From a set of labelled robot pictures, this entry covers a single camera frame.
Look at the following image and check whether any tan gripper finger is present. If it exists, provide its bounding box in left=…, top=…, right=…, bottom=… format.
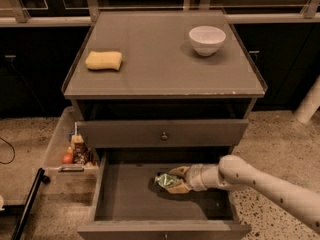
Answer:
left=169, top=166, right=189, bottom=178
left=165, top=180, right=191, bottom=194

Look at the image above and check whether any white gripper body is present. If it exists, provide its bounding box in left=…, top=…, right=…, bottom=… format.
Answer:
left=185, top=164, right=214, bottom=192

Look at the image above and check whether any crushed green can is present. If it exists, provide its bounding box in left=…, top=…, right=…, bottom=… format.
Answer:
left=154, top=172, right=181, bottom=189

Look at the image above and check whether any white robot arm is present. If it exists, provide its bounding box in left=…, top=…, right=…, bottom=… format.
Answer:
left=164, top=155, right=320, bottom=233

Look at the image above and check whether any brass drawer knob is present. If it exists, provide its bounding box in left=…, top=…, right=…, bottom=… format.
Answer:
left=161, top=132, right=169, bottom=141

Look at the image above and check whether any grey top drawer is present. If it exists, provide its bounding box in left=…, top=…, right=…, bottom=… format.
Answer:
left=77, top=119, right=248, bottom=148

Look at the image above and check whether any open grey middle drawer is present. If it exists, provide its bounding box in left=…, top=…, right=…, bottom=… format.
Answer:
left=78, top=150, right=251, bottom=240

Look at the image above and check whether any grey drawer cabinet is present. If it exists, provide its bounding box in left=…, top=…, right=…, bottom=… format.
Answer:
left=63, top=11, right=266, bottom=156

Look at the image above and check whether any brown snack package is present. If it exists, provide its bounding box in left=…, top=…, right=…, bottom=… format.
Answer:
left=71, top=135, right=89, bottom=165

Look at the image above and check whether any red round fruit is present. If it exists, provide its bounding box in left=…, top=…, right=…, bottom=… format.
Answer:
left=62, top=154, right=73, bottom=164

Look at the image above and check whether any clear plastic storage bin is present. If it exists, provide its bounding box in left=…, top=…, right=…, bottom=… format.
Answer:
left=43, top=106, right=99, bottom=175

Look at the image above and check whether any white ceramic bowl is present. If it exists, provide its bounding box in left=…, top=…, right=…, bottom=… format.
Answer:
left=189, top=26, right=226, bottom=56

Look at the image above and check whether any white pole base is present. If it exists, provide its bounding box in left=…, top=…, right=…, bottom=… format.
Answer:
left=294, top=76, right=320, bottom=124

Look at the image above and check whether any yellow sponge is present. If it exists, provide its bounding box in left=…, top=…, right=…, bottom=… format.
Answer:
left=85, top=51, right=122, bottom=71

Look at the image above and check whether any black metal stand leg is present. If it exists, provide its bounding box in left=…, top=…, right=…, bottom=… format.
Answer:
left=11, top=168, right=50, bottom=240

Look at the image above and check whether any black cable on floor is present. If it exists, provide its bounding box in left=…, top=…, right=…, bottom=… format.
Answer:
left=0, top=135, right=17, bottom=165

